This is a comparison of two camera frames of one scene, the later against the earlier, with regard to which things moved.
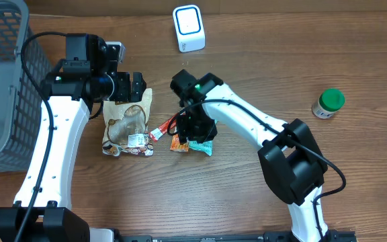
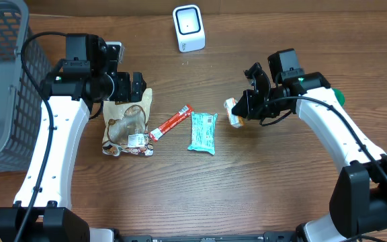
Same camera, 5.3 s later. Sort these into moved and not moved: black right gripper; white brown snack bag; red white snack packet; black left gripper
Moved: black right gripper
Not moved: white brown snack bag; black left gripper; red white snack packet
